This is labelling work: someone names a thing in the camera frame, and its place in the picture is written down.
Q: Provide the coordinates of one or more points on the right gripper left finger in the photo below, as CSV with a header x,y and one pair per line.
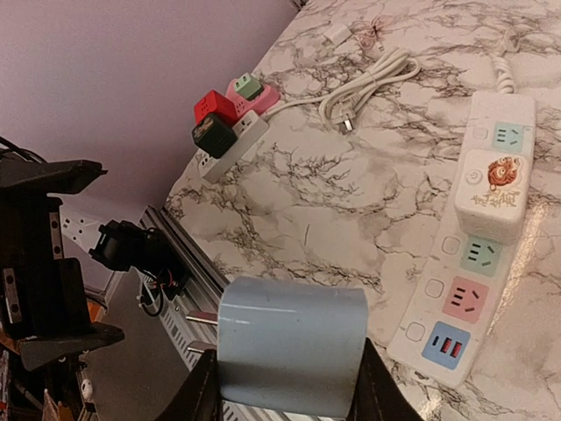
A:
x,y
198,398

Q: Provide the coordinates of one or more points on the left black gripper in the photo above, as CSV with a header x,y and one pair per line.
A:
x,y
42,291

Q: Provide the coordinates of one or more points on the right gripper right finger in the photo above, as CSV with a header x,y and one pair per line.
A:
x,y
376,396

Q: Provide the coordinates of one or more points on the light blue cube charger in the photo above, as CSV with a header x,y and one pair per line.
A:
x,y
289,346

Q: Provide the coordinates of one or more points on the white multicolour power strip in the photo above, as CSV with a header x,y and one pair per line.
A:
x,y
464,277

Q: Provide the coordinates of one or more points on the dark green cube adapter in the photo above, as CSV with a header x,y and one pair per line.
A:
x,y
214,136

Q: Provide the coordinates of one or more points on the red cube socket adapter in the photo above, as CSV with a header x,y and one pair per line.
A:
x,y
215,103

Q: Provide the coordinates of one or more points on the white charger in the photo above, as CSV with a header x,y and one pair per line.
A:
x,y
492,194
337,34

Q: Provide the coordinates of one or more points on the white short power strip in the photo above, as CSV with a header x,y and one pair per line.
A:
x,y
249,129

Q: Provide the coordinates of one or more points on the light green cube charger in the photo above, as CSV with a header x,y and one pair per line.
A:
x,y
248,86

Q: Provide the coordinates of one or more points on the pink triangular power strip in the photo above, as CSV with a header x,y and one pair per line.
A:
x,y
266,100

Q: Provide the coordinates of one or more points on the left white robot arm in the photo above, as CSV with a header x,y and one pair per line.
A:
x,y
74,223

